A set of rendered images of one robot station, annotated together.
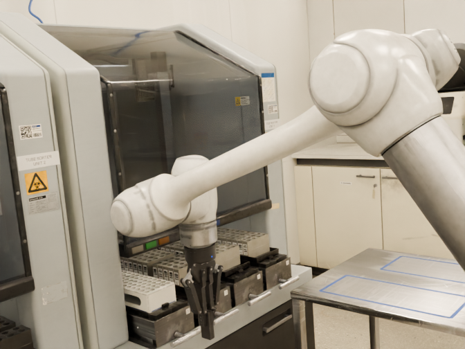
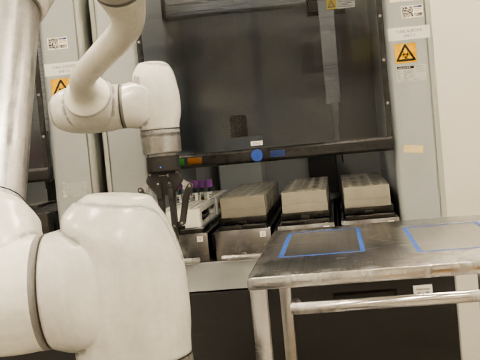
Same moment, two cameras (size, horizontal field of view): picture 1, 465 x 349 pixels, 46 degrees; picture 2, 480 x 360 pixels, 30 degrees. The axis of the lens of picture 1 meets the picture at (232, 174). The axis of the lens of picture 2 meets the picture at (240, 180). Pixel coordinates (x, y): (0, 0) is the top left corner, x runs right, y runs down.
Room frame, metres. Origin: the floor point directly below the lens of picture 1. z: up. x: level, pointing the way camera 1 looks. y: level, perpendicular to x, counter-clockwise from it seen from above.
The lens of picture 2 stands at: (0.23, -1.67, 1.04)
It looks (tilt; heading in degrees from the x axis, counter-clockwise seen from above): 3 degrees down; 55
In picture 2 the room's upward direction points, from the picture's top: 5 degrees counter-clockwise
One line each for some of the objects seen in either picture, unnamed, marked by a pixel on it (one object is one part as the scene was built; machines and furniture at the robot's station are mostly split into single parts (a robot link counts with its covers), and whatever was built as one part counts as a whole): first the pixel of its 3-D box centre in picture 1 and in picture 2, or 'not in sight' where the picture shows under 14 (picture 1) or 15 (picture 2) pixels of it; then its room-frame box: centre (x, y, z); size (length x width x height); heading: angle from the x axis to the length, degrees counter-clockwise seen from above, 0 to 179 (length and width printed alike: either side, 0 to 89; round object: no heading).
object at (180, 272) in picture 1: (190, 273); (243, 208); (1.51, 0.14, 0.85); 0.12 x 0.02 x 0.06; 139
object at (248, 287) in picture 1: (176, 269); (309, 221); (1.78, 0.22, 0.78); 0.73 x 0.14 x 0.09; 49
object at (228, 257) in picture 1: (225, 259); (304, 203); (1.63, 0.04, 0.85); 0.12 x 0.02 x 0.06; 138
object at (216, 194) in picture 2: not in sight; (206, 205); (1.67, 0.55, 0.83); 0.30 x 0.10 x 0.06; 49
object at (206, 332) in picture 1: (205, 325); not in sight; (1.26, 0.09, 0.80); 0.03 x 0.01 x 0.07; 49
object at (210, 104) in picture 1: (142, 124); (265, 41); (1.73, 0.27, 1.28); 0.61 x 0.51 x 0.63; 139
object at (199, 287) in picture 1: (200, 291); (161, 205); (1.26, 0.10, 0.89); 0.04 x 0.01 x 0.11; 49
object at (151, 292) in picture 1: (127, 289); (190, 216); (1.47, 0.32, 0.83); 0.30 x 0.10 x 0.06; 49
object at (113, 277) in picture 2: not in sight; (118, 274); (0.77, -0.61, 0.87); 0.18 x 0.16 x 0.22; 143
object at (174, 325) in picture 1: (101, 299); (199, 230); (1.56, 0.42, 0.78); 0.73 x 0.14 x 0.09; 49
